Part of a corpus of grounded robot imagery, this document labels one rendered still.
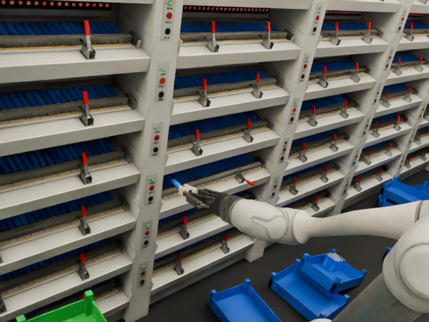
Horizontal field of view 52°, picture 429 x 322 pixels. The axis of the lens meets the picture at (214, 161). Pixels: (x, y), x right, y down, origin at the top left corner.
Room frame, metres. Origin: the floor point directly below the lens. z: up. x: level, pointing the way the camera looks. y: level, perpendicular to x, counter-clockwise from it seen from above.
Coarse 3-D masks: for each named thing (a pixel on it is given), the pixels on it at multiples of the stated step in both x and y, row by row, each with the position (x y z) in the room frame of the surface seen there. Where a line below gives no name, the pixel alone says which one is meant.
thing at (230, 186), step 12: (252, 156) 1.81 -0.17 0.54; (264, 156) 1.76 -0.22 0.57; (264, 168) 1.75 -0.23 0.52; (228, 180) 1.59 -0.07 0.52; (252, 180) 1.64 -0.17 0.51; (264, 180) 1.71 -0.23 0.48; (228, 192) 1.54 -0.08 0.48; (168, 204) 1.34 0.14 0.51; (180, 204) 1.36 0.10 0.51; (168, 216) 1.33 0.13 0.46
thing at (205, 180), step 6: (258, 162) 1.74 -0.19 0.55; (240, 168) 1.66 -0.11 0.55; (246, 168) 1.67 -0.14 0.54; (252, 168) 1.70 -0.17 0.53; (258, 168) 1.72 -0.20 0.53; (216, 174) 1.56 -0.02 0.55; (222, 174) 1.57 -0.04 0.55; (228, 174) 1.59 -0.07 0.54; (234, 174) 1.63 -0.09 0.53; (198, 180) 1.49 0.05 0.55; (204, 180) 1.50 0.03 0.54; (210, 180) 1.52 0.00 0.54; (216, 180) 1.54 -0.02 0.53; (192, 186) 1.46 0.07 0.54; (162, 192) 1.36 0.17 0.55; (168, 192) 1.37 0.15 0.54; (174, 192) 1.40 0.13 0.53
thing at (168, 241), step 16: (240, 192) 1.76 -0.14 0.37; (256, 192) 1.76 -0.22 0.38; (192, 208) 1.56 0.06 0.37; (160, 224) 1.42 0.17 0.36; (176, 224) 1.44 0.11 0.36; (192, 224) 1.49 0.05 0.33; (208, 224) 1.52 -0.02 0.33; (224, 224) 1.55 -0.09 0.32; (160, 240) 1.36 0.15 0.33; (176, 240) 1.38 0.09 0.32; (192, 240) 1.43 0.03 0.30; (160, 256) 1.32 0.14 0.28
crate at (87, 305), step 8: (88, 296) 0.88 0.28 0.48; (72, 304) 0.86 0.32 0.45; (80, 304) 0.88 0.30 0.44; (88, 304) 0.88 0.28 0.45; (48, 312) 0.82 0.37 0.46; (56, 312) 0.83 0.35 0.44; (64, 312) 0.85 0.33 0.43; (72, 312) 0.86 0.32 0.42; (80, 312) 0.88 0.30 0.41; (88, 312) 0.88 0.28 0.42; (96, 312) 0.86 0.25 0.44; (16, 320) 0.76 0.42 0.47; (24, 320) 0.76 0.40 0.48; (32, 320) 0.79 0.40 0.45; (40, 320) 0.80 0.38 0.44; (48, 320) 0.82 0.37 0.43; (56, 320) 0.83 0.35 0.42; (64, 320) 0.85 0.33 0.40; (72, 320) 0.85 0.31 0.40; (80, 320) 0.86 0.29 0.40; (88, 320) 0.86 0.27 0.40; (96, 320) 0.86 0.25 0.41; (104, 320) 0.83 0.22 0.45
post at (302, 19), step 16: (320, 0) 1.75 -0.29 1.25; (272, 16) 1.85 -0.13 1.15; (288, 16) 1.79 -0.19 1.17; (304, 16) 1.74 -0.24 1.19; (320, 16) 1.77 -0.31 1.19; (304, 32) 1.73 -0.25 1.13; (304, 48) 1.73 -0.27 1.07; (272, 64) 1.81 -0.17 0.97; (288, 64) 1.76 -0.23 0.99; (272, 112) 1.77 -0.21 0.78; (288, 112) 1.73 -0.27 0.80; (288, 128) 1.75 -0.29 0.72; (288, 144) 1.77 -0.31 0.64; (272, 160) 1.73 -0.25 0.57; (272, 176) 1.73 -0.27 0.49; (256, 240) 1.73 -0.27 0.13; (256, 256) 1.75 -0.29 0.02
